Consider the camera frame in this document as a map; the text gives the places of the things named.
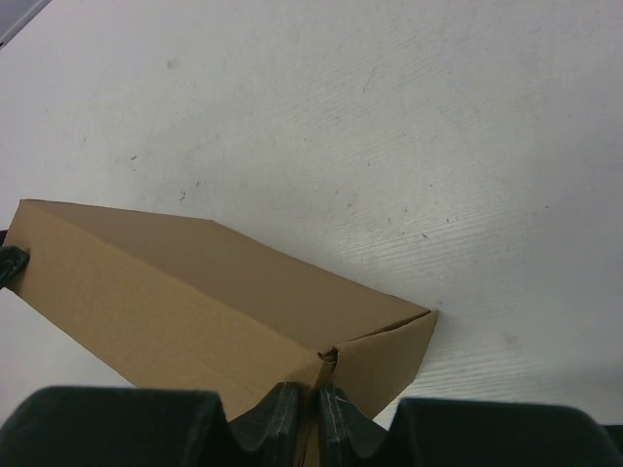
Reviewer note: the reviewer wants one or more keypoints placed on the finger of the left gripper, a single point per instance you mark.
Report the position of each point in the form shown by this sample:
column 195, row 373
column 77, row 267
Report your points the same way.
column 13, row 261

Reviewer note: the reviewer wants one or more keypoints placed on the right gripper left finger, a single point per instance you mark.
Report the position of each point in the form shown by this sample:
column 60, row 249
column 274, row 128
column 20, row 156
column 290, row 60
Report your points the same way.
column 96, row 426

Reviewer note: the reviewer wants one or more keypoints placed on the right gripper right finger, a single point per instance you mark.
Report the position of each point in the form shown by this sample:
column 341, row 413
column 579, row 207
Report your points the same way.
column 440, row 432

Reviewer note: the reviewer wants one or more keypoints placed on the brown cardboard box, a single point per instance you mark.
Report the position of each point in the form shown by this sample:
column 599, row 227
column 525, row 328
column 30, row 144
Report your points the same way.
column 177, row 302

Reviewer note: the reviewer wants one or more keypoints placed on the left aluminium side rail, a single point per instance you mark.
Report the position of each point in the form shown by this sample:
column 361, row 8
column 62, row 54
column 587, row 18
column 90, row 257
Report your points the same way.
column 15, row 15

